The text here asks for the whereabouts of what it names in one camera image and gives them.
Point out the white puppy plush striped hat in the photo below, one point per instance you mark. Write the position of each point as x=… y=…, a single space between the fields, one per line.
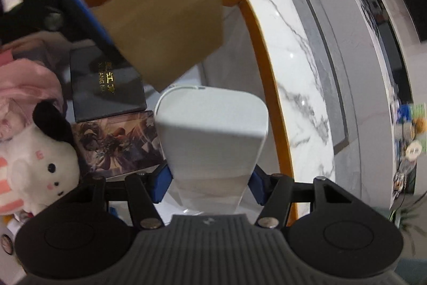
x=39 y=163

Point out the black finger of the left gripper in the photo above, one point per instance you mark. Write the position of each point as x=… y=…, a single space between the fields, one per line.
x=77 y=22

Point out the brown cardboard box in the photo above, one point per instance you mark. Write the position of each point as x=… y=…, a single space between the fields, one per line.
x=163 y=39

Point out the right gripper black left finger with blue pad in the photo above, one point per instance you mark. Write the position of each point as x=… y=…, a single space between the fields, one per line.
x=92 y=227

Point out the black gift box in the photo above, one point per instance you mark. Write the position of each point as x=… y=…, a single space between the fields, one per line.
x=101 y=88

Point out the pink cloth pouch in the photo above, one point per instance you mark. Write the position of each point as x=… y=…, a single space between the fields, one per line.
x=28 y=76

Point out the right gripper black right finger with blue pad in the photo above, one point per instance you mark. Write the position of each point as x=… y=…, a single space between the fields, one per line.
x=325 y=226

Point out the orange storage box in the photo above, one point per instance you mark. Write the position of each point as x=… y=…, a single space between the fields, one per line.
x=241 y=63

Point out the white rectangular box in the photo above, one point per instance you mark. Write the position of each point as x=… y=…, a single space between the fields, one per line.
x=212 y=139

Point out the illustrated anime card box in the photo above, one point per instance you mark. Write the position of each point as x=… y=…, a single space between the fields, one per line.
x=118 y=145

